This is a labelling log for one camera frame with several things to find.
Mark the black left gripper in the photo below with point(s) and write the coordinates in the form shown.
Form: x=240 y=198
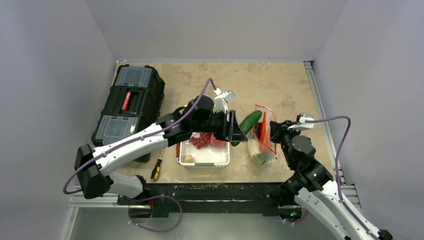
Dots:
x=229 y=130

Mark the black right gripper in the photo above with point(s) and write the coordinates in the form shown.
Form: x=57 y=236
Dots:
x=274 y=130

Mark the orange carrot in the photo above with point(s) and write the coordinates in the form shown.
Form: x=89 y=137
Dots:
x=264 y=128

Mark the green cucumber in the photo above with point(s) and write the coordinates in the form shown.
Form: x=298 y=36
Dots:
x=249 y=122

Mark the white radish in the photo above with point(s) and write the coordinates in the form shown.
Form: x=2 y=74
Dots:
x=253 y=147

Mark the pink peach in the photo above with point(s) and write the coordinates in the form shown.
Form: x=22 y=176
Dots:
x=216 y=143

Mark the clear orange zip bag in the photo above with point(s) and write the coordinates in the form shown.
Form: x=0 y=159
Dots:
x=260 y=147

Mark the green leafy vegetable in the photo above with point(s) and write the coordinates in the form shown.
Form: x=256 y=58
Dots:
x=259 y=158

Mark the light red grapes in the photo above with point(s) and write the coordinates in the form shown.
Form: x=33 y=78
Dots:
x=200 y=140

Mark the dark red grapes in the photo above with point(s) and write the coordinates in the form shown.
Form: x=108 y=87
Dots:
x=258 y=130

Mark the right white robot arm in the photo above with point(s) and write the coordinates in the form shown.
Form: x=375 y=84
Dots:
x=313 y=187

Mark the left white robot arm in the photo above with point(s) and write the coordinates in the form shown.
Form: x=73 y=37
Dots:
x=95 y=168

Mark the white plastic basket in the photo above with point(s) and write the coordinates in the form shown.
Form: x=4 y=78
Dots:
x=205 y=157

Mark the small beige mushroom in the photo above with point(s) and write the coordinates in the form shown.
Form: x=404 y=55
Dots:
x=188 y=159

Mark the yellow black screwdriver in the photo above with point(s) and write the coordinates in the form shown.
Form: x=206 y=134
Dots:
x=157 y=168

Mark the black base bar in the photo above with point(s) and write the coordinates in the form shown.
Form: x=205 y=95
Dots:
x=265 y=198

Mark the black plastic toolbox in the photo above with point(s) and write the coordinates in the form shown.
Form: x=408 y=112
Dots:
x=133 y=103

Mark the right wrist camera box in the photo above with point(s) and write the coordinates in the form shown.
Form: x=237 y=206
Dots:
x=304 y=122

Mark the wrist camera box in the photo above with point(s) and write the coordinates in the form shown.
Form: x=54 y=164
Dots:
x=304 y=122
x=221 y=100

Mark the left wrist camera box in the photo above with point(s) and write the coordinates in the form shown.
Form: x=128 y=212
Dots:
x=221 y=100

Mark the right aluminium rail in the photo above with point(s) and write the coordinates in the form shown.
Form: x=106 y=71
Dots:
x=328 y=134

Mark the aluminium rail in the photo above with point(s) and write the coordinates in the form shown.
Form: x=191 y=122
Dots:
x=107 y=200
x=328 y=134

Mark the front aluminium rail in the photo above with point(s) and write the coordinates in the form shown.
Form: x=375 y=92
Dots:
x=107 y=200

